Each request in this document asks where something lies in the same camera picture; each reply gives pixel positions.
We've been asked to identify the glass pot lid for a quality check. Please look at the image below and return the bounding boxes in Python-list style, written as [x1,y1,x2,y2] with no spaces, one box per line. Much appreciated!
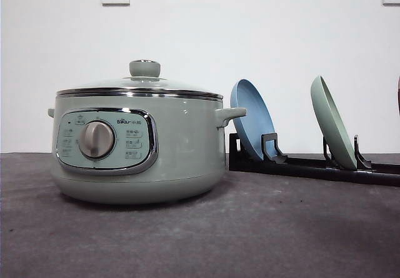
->
[56,59,224,100]

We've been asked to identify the green plate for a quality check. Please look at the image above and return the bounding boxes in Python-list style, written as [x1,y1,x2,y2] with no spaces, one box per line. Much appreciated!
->
[311,76,357,170]

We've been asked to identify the blue plate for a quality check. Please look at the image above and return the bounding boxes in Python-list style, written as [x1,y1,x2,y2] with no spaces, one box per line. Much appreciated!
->
[230,79,277,160]

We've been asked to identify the black plate rack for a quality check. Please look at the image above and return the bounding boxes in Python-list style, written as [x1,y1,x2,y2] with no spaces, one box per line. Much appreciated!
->
[229,133,400,186]

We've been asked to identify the green electric steamer pot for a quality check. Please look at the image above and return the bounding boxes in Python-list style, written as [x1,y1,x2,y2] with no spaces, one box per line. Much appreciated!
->
[47,97,246,204]

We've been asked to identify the dark red plate edge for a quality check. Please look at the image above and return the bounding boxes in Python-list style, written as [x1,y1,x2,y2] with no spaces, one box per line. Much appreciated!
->
[397,76,400,116]

